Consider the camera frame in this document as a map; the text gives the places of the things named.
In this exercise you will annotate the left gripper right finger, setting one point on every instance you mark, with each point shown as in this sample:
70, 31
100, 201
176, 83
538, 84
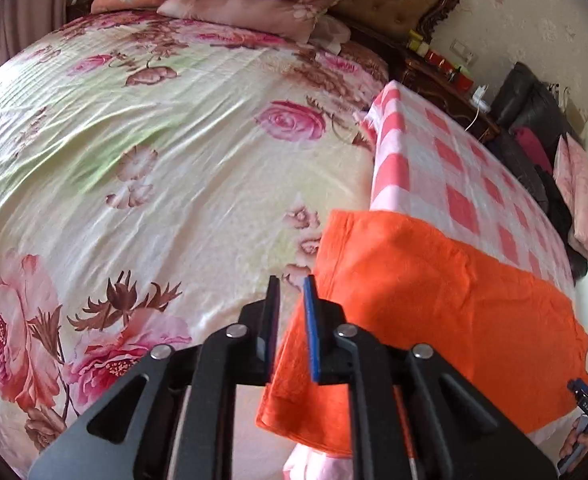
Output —
411, 414

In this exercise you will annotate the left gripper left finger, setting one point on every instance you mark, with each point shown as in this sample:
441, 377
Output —
172, 415

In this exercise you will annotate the orange pants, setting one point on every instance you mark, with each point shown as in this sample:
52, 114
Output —
501, 321

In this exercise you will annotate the black clothing pile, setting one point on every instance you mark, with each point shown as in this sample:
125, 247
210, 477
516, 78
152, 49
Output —
561, 218

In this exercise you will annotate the right hand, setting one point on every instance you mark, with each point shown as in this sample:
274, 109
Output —
574, 438

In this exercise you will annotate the floral bed sheet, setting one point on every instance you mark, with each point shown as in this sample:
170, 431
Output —
154, 173

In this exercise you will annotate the pink floral cushion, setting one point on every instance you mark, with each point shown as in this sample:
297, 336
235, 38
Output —
570, 172

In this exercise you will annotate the maroon cushion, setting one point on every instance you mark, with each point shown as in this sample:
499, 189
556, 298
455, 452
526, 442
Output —
532, 147

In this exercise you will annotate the red white checkered cloth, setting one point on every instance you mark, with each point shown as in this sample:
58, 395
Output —
427, 167

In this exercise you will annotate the black leather armchair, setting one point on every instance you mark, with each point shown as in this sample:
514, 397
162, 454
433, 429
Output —
525, 101

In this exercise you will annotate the dark wooden nightstand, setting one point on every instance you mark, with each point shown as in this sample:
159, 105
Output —
427, 82

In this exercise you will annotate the pink pillow under quilt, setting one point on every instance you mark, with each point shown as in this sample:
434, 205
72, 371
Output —
300, 22

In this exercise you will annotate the red tin box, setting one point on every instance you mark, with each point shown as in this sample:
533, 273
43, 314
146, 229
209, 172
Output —
461, 82

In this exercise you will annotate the wall socket plate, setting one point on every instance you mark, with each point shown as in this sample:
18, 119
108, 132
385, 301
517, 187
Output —
466, 54

